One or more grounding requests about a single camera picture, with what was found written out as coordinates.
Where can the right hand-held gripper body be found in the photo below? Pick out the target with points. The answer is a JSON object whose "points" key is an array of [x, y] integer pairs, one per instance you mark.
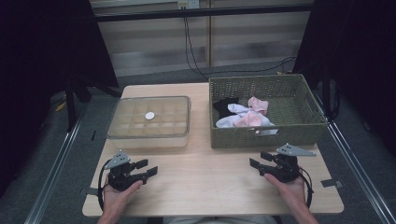
{"points": [[285, 169]]}

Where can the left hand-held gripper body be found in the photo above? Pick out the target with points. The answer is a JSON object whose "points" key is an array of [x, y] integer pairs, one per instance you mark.
{"points": [[123, 180]]}

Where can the cream divided storage box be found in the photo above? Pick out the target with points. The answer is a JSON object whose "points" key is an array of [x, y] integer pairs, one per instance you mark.
{"points": [[149, 143]]}

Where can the pink sock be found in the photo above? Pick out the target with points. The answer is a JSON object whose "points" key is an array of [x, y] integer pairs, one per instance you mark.
{"points": [[259, 105], [249, 119]]}

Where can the clear plastic lid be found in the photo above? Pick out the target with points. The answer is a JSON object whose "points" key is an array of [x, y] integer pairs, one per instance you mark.
{"points": [[168, 105]]}

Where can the black sock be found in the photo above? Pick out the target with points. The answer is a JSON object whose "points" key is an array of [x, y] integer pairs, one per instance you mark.
{"points": [[224, 107]]}

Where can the green woven basket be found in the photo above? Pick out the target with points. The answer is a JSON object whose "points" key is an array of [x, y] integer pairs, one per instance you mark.
{"points": [[224, 87]]}

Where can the person's left hand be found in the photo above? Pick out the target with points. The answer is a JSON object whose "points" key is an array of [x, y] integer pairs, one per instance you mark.
{"points": [[116, 200]]}

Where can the person's right hand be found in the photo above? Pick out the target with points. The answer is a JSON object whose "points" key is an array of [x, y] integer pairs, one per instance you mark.
{"points": [[292, 194]]}

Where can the grey tape piece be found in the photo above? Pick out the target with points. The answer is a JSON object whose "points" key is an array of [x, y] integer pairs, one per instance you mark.
{"points": [[331, 183], [92, 191]]}

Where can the black tape strip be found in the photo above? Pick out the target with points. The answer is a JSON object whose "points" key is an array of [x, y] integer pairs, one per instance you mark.
{"points": [[93, 135]]}

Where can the black metal stand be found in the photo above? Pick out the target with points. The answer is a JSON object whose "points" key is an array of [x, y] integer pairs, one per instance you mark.
{"points": [[71, 102], [326, 93]]}

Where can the small yellow object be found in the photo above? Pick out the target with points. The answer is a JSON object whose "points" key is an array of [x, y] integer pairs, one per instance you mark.
{"points": [[61, 106]]}

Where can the black curtain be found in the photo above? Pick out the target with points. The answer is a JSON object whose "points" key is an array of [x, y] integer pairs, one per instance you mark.
{"points": [[37, 62], [364, 46]]}

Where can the black horizontal bar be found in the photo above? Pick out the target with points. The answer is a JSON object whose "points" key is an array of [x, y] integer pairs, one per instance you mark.
{"points": [[155, 14]]}

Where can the metal floor rail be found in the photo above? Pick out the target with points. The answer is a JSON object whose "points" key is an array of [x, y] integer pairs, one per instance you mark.
{"points": [[361, 172], [51, 180]]}

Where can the white wall socket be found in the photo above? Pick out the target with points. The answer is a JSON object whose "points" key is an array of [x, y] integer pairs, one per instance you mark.
{"points": [[188, 3]]}

